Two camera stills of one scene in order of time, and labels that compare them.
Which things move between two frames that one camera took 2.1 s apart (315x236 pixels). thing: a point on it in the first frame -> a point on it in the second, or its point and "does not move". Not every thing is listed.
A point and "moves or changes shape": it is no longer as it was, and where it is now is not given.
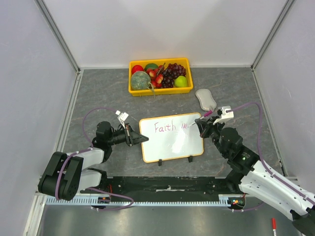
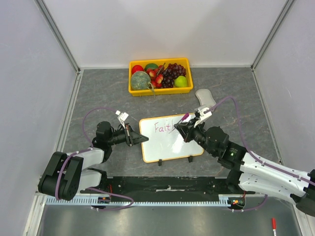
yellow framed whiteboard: [171, 136] does not move
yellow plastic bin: [183, 61] does not move
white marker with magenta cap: [206, 114] moves or changes shape
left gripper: [132, 137] does not move
